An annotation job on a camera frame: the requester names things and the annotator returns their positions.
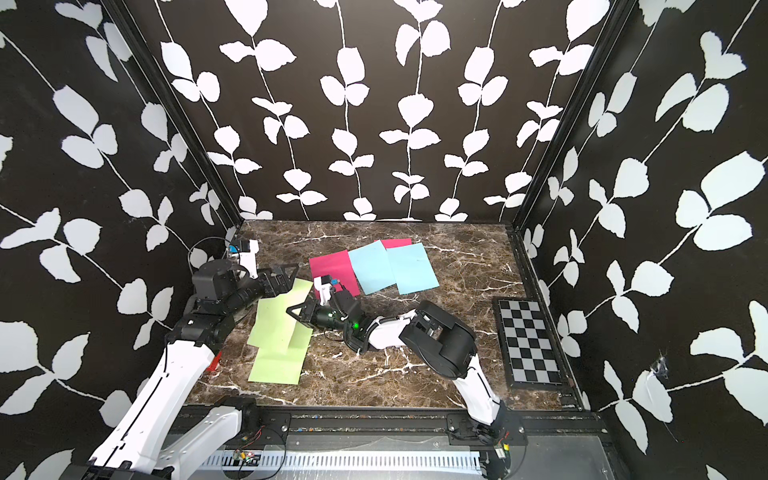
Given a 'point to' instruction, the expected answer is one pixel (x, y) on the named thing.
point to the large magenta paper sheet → (338, 265)
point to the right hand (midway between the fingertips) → (282, 311)
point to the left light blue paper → (372, 267)
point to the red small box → (214, 363)
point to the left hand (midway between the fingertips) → (286, 264)
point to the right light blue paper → (412, 268)
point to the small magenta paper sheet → (394, 243)
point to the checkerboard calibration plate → (531, 358)
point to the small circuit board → (242, 458)
